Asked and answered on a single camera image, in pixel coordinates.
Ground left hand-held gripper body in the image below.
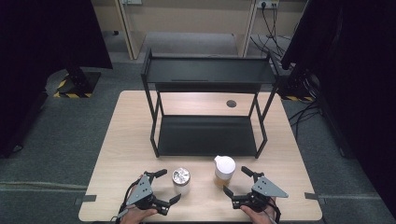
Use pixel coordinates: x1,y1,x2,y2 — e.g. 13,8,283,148
125,172,171,217

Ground light wooden desk frame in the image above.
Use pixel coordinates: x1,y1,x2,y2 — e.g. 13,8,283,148
113,0,260,61

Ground white wall socket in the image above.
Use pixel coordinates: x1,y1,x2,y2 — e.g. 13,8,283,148
256,0,280,9

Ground black curtain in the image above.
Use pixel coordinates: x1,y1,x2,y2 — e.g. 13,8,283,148
0,0,113,159
279,0,396,217

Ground glass jar with silver lid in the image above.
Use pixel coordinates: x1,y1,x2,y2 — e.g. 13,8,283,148
171,167,191,196

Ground hand-held gripper cable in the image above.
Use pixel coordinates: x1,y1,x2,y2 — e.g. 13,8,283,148
114,177,142,224
262,197,282,224

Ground person's left hand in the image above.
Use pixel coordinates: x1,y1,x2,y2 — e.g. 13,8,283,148
120,206,159,224

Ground pale floor tape strip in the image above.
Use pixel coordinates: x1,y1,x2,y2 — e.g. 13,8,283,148
0,181,89,191

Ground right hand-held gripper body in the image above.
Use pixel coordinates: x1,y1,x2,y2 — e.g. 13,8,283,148
232,172,290,213

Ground right hand-held gripper cable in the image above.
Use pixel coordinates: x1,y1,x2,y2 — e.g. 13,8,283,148
262,197,282,224

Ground black metal two-tier rack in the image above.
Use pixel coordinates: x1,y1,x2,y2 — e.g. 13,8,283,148
140,48,280,160

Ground left hand-held gripper cable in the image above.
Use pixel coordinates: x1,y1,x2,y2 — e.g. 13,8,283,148
114,177,142,224

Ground glass jar with white lid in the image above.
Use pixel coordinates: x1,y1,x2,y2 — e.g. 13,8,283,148
213,155,236,189

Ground black stand base striped edge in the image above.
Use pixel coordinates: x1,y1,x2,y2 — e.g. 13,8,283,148
53,66,102,99
276,66,316,103

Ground black floor cables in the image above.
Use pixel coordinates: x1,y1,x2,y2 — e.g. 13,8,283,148
288,99,322,141

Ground black plugged-in cables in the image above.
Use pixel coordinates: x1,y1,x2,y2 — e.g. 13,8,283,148
250,3,291,59

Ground grey tape piece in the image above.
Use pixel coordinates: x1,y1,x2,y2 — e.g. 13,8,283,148
74,194,98,206
304,191,327,205

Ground person's right hand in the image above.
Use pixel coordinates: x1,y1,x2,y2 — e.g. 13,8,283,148
239,198,278,224

